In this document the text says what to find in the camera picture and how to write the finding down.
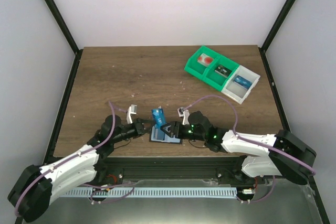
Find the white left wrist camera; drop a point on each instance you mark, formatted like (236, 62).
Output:
(132, 110)

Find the green bin far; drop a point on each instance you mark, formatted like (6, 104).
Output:
(198, 64)

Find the white translucent bin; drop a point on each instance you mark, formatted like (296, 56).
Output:
(235, 91)

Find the light blue slotted cable duct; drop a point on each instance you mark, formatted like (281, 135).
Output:
(155, 192)

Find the black right frame post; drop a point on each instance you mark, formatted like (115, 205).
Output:
(277, 24)

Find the black left frame post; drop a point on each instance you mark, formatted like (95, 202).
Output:
(62, 25)

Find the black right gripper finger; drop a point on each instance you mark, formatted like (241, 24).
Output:
(175, 125)
(168, 129)

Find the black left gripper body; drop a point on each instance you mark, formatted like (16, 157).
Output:
(140, 126)

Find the blue VIP credit card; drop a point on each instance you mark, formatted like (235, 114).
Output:
(159, 117)

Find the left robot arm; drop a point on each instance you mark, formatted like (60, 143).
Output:
(39, 186)

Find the black leather card holder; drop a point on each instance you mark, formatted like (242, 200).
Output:
(170, 140)

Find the black aluminium front rail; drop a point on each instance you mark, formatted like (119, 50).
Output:
(225, 169)

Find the red white card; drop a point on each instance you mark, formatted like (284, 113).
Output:
(205, 60)

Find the blue card in bin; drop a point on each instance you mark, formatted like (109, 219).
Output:
(242, 82)

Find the black VIP card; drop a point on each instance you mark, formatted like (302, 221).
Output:
(220, 69)

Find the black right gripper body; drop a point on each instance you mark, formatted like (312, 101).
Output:
(176, 129)

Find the green bin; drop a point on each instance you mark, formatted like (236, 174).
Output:
(198, 64)
(216, 80)

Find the black frame post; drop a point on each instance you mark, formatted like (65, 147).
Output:
(277, 24)
(62, 25)

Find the green bin middle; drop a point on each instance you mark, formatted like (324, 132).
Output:
(216, 80)

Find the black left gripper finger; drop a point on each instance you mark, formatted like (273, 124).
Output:
(144, 121)
(147, 129)

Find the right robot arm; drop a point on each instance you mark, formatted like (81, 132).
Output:
(282, 154)

